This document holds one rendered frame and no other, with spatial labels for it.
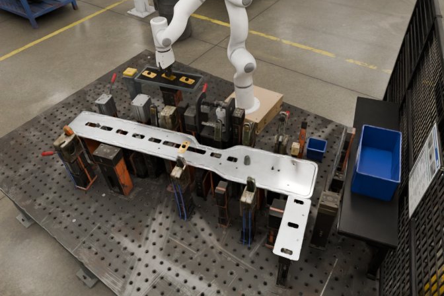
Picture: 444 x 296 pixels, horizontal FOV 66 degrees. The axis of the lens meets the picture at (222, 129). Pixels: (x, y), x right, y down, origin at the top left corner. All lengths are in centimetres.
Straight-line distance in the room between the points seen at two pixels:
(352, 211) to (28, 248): 228
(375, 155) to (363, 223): 39
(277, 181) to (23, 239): 207
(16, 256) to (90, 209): 106
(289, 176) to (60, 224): 122
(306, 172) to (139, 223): 90
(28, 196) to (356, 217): 175
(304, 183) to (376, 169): 33
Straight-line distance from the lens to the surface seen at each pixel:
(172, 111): 187
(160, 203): 194
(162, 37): 175
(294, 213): 151
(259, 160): 168
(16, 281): 289
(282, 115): 160
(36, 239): 300
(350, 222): 150
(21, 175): 242
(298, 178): 162
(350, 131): 160
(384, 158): 177
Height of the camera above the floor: 225
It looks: 43 degrees down
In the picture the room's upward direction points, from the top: 4 degrees counter-clockwise
